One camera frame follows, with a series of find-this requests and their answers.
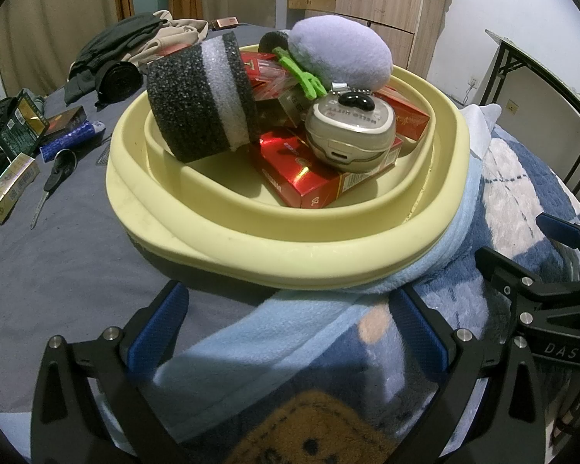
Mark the white and gold box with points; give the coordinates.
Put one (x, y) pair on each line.
(19, 196)
(7, 179)

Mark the small metal mesh piece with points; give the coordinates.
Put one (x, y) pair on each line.
(102, 155)

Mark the yellow wall socket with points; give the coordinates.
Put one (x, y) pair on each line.
(513, 105)

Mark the wooden wardrobe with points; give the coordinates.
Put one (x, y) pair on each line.
(377, 5)

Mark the beige cloth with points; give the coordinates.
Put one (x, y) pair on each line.
(179, 34)

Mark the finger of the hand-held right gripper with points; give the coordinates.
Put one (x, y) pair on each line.
(558, 232)
(512, 280)

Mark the dark clothes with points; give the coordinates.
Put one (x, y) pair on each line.
(111, 38)

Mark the blue checkered plush blanket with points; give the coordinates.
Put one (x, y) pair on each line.
(502, 193)

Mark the small copper box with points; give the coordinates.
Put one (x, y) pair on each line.
(225, 22)

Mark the yellow plastic basin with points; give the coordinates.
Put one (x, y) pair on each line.
(212, 232)

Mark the wide red gold box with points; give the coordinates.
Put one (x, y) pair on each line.
(295, 174)

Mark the black folding table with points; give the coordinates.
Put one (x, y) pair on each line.
(546, 92)

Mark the green plastic clip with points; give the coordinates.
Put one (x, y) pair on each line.
(302, 77)

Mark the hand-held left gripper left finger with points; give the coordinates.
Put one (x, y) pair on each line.
(157, 328)

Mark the blue textured tube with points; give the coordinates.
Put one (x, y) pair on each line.
(67, 141)

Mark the beige round case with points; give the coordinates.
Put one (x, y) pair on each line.
(350, 135)

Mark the beige curtain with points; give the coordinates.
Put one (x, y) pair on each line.
(53, 14)

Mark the grey bed sheet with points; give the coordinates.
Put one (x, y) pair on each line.
(53, 275)

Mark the lavender plush pad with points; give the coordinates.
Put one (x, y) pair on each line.
(341, 51)

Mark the black and red box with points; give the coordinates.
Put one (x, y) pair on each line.
(65, 121)

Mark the white wall socket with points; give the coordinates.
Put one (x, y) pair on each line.
(473, 82)

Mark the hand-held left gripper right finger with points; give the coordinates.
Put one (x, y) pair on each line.
(418, 333)

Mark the green and black box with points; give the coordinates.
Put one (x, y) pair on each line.
(22, 125)

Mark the black round object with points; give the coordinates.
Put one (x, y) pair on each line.
(118, 82)

